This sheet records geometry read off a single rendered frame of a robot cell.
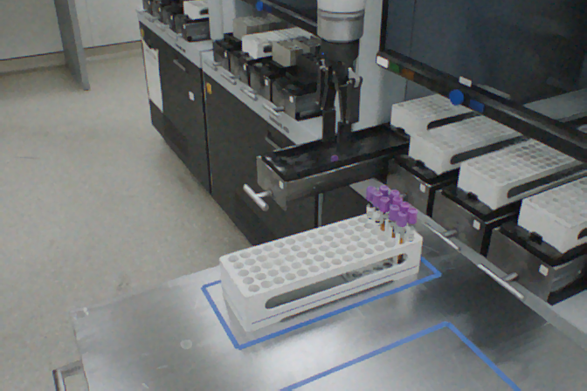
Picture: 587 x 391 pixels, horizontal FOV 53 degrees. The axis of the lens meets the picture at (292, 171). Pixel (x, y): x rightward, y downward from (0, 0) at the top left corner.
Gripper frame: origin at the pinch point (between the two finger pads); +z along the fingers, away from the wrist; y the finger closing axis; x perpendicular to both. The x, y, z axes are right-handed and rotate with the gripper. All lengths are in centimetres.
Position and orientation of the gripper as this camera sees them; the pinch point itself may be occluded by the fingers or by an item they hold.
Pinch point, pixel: (335, 132)
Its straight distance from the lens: 124.3
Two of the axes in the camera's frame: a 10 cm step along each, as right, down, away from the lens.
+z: 0.0, 8.7, 4.8
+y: -4.9, -4.2, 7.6
